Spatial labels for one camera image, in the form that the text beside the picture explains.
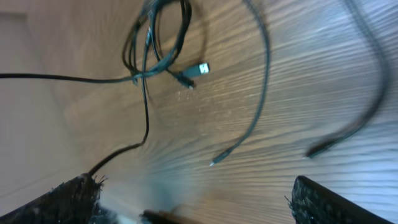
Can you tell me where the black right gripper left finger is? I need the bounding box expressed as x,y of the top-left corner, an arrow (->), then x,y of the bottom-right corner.
1,174 -> 104,224

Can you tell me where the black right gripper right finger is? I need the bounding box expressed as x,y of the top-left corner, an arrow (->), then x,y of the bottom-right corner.
288,175 -> 389,224

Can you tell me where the black short USB cable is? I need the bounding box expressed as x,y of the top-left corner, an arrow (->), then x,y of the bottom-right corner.
0,24 -> 150,177

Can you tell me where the black split-end USB cable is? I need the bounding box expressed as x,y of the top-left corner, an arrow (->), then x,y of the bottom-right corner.
121,0 -> 391,167

